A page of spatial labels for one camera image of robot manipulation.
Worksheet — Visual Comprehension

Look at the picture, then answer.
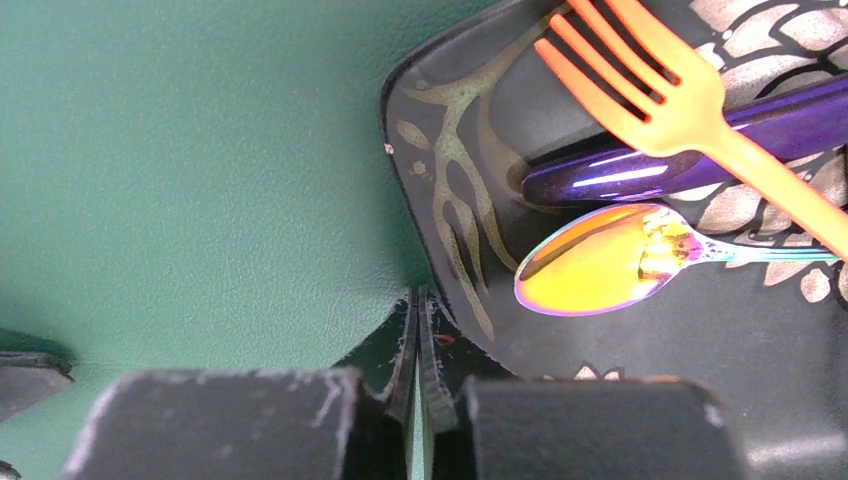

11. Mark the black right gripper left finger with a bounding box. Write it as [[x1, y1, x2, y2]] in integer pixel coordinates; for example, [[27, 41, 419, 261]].
[[61, 289, 419, 479]]

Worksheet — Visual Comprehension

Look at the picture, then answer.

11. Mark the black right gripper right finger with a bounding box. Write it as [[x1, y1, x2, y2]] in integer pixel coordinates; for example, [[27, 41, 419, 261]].
[[418, 288, 749, 479]]

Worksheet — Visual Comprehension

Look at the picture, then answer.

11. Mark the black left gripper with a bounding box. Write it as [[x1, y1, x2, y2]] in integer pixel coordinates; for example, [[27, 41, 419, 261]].
[[1, 329, 75, 423]]

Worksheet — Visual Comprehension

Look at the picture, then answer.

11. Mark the gold copper spoon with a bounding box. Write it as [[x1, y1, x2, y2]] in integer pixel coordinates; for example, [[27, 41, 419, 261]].
[[513, 203, 836, 317]]

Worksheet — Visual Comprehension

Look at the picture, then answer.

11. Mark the green placemat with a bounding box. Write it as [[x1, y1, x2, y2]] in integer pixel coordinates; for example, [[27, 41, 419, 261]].
[[1, 1, 484, 479]]

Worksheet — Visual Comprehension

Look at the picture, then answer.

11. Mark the black floral square plate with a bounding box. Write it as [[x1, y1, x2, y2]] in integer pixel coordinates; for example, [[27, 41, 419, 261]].
[[381, 1, 847, 479]]

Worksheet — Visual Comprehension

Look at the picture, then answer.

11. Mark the orange plastic fork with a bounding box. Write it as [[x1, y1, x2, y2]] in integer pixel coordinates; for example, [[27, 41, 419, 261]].
[[534, 1, 847, 259]]

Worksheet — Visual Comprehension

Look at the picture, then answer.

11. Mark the blue plastic knife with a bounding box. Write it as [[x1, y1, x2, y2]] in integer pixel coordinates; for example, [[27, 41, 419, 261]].
[[521, 74, 847, 207]]

